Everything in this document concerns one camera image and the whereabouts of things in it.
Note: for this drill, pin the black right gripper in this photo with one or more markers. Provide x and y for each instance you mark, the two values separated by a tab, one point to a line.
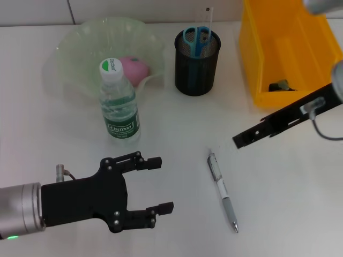
294	112

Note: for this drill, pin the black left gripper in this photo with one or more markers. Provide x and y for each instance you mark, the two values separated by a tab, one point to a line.
85	198

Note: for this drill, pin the grey white ballpoint pen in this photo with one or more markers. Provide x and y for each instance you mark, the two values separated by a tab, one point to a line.
222	190

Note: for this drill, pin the green plastic wrapper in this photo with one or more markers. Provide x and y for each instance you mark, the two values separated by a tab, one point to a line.
281	85

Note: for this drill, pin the water bottle green label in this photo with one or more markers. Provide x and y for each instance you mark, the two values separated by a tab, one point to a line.
118	107

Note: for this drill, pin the teal blue capped scissors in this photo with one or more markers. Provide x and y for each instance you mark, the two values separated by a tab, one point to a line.
197	44

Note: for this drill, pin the pink peach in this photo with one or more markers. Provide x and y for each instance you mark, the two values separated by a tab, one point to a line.
136	72

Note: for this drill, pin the clear plastic ruler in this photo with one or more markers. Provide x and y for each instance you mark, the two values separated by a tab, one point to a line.
210	20

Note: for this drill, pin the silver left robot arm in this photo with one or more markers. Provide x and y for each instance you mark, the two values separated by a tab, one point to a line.
18	208

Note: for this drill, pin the black mesh pen cup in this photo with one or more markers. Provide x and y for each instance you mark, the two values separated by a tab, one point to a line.
185	83

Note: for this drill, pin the green glass fruit plate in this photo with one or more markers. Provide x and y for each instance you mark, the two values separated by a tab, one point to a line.
80	53

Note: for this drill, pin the yellow plastic storage bin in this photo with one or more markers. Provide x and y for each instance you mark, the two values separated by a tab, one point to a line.
268	53

